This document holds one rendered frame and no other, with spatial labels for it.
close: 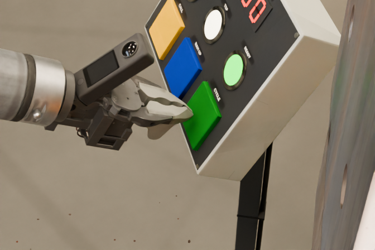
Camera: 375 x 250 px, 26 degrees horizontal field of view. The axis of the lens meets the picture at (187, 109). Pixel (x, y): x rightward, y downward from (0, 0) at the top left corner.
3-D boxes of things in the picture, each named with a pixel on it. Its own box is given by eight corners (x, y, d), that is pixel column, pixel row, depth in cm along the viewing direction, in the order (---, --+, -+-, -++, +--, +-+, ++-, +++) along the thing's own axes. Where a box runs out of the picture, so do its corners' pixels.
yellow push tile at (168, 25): (158, 59, 132) (180, 26, 128) (148, 30, 137) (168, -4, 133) (168, 62, 133) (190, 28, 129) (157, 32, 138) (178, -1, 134)
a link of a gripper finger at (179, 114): (176, 135, 122) (123, 125, 117) (196, 107, 118) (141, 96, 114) (182, 150, 120) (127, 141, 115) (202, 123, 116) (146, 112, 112)
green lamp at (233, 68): (220, 91, 115) (221, 69, 112) (224, 68, 118) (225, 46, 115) (242, 94, 115) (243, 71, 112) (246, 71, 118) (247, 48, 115)
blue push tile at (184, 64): (174, 103, 126) (197, 68, 122) (162, 70, 131) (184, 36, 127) (183, 105, 127) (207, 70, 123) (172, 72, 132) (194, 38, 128)
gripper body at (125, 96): (112, 114, 120) (36, 100, 114) (138, 73, 116) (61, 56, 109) (123, 153, 115) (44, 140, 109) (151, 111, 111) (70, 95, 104)
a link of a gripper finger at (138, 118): (162, 110, 117) (108, 99, 112) (167, 101, 116) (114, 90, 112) (169, 133, 114) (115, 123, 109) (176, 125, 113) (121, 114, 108)
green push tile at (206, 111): (191, 150, 119) (217, 115, 115) (178, 114, 124) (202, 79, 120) (201, 152, 120) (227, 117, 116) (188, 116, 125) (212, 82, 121)
